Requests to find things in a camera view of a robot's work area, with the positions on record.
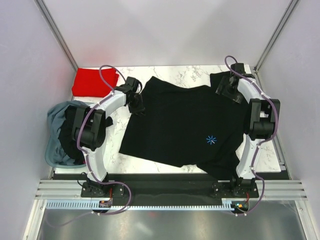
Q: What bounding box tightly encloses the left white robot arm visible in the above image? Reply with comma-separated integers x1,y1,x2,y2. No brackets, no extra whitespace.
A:
71,85,145,197

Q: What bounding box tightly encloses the right aluminium frame post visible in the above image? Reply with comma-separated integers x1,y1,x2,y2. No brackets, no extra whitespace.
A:
253,0,300,73

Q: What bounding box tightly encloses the folded red t shirt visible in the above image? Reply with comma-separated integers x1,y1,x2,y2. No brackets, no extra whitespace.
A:
71,68,119,98

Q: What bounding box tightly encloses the blue plastic laundry basket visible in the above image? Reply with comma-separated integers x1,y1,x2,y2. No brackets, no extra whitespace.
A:
45,100,113,169

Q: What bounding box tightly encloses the black t shirt in basket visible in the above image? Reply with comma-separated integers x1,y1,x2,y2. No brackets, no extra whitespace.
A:
58,106,113,166

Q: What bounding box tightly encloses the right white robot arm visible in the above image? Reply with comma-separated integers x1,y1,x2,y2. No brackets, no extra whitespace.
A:
216,74,280,197

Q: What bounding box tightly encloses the grey blue t shirt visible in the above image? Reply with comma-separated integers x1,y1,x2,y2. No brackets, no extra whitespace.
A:
44,100,87,169

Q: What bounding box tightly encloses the left aluminium frame post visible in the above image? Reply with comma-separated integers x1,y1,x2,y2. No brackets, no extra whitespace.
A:
34,0,79,71

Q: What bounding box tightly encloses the black t shirt with logo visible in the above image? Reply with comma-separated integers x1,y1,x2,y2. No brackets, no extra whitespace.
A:
119,72,248,180

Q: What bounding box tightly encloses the aluminium frame post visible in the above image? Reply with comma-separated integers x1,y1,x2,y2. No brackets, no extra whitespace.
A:
34,0,79,71
253,0,300,73

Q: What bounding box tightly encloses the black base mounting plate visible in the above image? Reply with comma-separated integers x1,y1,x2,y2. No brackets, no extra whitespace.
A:
80,173,259,206

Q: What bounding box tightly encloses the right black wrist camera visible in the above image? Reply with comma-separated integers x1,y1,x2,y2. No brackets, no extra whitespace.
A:
230,62,254,78

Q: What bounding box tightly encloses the white slotted cable duct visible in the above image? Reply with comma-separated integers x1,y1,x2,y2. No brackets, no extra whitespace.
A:
45,199,245,211

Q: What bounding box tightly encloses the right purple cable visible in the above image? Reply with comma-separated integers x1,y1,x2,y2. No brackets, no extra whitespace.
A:
224,55,280,217

